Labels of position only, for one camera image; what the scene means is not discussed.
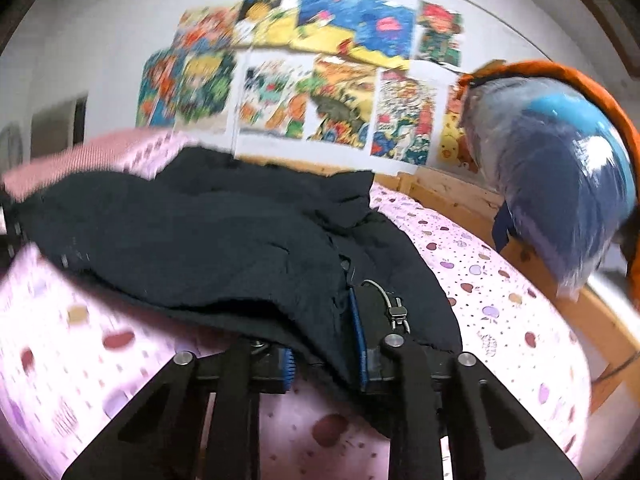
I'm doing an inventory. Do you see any group of colourful wall drawings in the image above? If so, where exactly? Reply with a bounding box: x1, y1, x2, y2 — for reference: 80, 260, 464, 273
135, 0, 481, 168

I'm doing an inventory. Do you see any wooden bed frame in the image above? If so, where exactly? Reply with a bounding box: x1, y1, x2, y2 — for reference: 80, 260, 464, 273
235, 155, 640, 416

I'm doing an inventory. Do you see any black jacket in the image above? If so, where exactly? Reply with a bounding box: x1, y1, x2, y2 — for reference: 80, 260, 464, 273
2, 145, 463, 441

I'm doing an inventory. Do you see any electric fan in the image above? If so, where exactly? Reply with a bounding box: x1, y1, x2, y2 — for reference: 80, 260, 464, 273
0, 122, 23, 171

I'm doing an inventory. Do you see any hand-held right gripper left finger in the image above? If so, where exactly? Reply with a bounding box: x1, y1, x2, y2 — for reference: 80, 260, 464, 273
62, 337, 295, 480

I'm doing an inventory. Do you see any clear bag with blue quilt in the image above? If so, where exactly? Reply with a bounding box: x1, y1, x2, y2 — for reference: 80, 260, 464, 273
457, 72, 638, 301

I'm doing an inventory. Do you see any pink apple print blanket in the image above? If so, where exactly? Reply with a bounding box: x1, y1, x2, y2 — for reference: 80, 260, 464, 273
0, 130, 593, 480

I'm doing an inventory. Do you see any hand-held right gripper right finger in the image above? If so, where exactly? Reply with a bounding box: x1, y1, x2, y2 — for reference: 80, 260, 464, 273
347, 285, 585, 480

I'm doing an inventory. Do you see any grey door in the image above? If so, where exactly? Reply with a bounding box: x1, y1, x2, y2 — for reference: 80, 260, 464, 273
30, 92, 90, 161

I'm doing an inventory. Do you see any red checkered pillow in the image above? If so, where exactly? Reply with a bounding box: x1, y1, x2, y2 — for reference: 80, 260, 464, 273
2, 130, 166, 201

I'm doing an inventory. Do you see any white mattress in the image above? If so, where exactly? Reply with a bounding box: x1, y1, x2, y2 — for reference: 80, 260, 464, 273
585, 267, 640, 321

